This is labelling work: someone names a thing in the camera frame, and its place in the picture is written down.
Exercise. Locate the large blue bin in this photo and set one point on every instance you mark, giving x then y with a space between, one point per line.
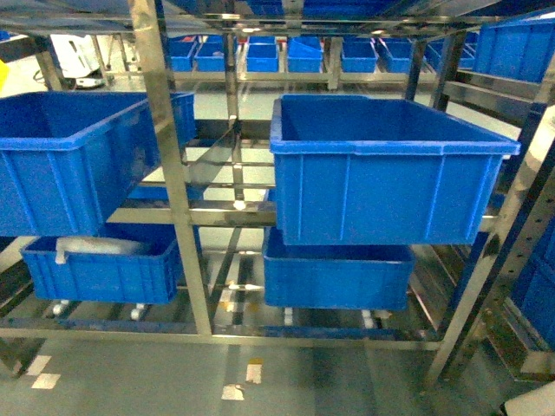
354 170
70 159

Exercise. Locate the lower right blue bin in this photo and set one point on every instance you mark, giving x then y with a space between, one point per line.
335 277

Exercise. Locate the lower left blue bin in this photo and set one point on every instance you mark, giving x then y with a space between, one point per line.
148 275

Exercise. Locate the white container in bin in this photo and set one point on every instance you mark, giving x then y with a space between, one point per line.
97 245

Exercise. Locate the stainless steel rack frame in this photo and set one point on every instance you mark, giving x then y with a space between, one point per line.
479 313

